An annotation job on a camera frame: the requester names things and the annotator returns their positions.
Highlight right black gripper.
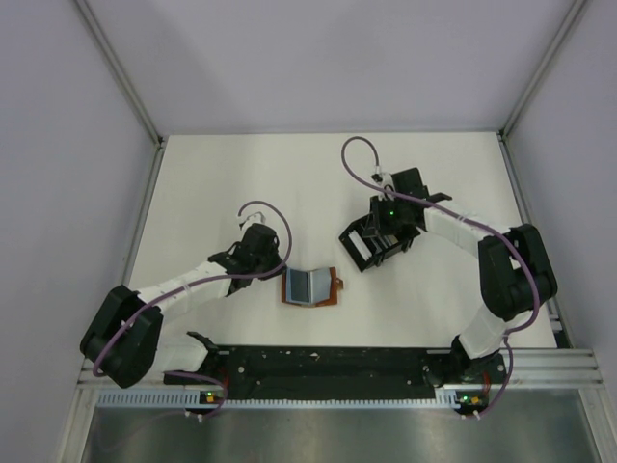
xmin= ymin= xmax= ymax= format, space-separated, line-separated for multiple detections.
xmin=363 ymin=195 xmax=409 ymax=238

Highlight credit cards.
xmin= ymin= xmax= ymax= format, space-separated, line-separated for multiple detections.
xmin=348 ymin=231 xmax=399 ymax=265

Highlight black card rack box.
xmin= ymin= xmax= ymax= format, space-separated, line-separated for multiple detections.
xmin=338 ymin=215 xmax=420 ymax=272

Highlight brown leather card holder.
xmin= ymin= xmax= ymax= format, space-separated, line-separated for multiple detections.
xmin=281 ymin=267 xmax=344 ymax=308

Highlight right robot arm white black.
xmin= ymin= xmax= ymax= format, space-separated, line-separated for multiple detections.
xmin=362 ymin=166 xmax=557 ymax=382

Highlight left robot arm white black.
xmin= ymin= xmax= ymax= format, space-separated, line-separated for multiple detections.
xmin=80 ymin=222 xmax=283 ymax=388

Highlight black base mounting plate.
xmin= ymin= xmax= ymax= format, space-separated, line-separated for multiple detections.
xmin=163 ymin=342 xmax=512 ymax=401

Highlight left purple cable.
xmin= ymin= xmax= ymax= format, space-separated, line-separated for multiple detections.
xmin=92 ymin=201 xmax=294 ymax=421

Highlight purple cable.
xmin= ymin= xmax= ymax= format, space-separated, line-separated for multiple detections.
xmin=340 ymin=137 xmax=544 ymax=420
xmin=92 ymin=201 xmax=294 ymax=421

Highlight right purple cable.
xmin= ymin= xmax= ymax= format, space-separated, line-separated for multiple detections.
xmin=340 ymin=137 xmax=544 ymax=420

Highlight grey slotted cable duct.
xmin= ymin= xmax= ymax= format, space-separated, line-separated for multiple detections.
xmin=96 ymin=389 xmax=469 ymax=411

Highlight aluminium front rail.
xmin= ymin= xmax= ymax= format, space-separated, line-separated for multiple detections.
xmin=77 ymin=346 xmax=603 ymax=391

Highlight right aluminium frame post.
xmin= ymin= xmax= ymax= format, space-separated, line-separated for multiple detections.
xmin=497 ymin=0 xmax=591 ymax=140

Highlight aluminium frame post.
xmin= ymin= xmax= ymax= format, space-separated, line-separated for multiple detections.
xmin=497 ymin=0 xmax=591 ymax=140
xmin=70 ymin=0 xmax=164 ymax=147

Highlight left aluminium frame post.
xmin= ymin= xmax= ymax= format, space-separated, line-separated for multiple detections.
xmin=70 ymin=0 xmax=164 ymax=147

